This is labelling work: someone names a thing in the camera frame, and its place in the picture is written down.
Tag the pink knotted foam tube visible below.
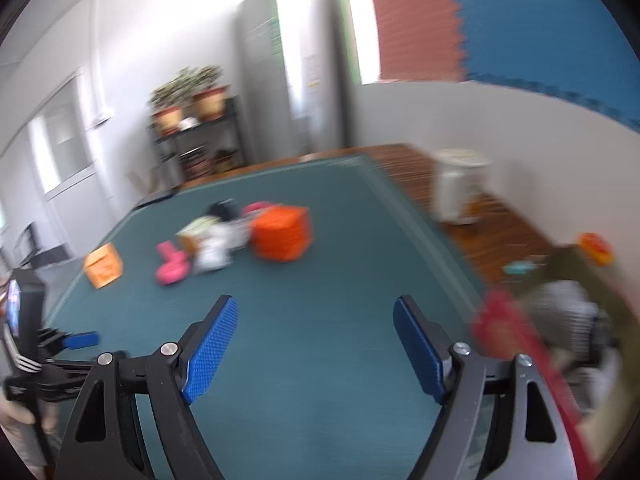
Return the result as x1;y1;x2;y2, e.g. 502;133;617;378
155;242;191;286

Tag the white sock ball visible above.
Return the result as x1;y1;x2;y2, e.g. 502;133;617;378
193;223;231;273

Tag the yellow white carton box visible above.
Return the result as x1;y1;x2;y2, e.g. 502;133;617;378
176;214;219;257

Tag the small orange embossed cube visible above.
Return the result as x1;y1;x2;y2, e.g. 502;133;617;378
84;243;124;289

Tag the large orange embossed cube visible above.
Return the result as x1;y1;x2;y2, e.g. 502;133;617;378
250;205;314;262

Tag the dark navy sock ball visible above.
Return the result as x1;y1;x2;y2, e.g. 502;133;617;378
206;198;239;222

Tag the grey sock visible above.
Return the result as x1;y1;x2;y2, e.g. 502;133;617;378
521;280;620;370

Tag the person's left hand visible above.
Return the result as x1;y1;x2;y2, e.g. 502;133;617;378
1;393;60;479

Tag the green table mat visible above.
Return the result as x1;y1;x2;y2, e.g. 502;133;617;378
48;156;486;479

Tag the clear plastic wrapper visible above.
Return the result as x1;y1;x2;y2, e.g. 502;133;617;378
228;216;252;252

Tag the black chair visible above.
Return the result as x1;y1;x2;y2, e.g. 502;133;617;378
14;222;70;269

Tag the red storage box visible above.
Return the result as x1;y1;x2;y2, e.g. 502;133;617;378
473;245;639;479

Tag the colourful toy block stack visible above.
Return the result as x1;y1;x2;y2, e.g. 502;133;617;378
502;232;615;276

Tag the white cartoon mug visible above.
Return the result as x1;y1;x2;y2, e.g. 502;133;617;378
432;148;490;226

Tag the black metal plant shelf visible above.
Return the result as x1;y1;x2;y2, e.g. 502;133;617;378
146;96;252;188

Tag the white door with window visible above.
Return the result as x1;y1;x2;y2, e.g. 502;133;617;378
26;72;96;202

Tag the left potted plant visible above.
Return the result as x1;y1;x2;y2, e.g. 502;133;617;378
149;67;196;136

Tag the potted plant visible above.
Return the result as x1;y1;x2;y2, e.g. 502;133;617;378
149;67;196;136
192;65;227;122

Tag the right potted plant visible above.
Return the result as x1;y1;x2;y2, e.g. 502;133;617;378
192;65;227;122

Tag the white standing air conditioner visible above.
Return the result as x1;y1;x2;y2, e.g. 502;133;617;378
235;0;344;162

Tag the red foam wall mat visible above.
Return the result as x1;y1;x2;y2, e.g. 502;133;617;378
373;0;466;81

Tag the blue foam wall mat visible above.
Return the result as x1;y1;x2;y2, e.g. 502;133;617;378
457;0;639;130

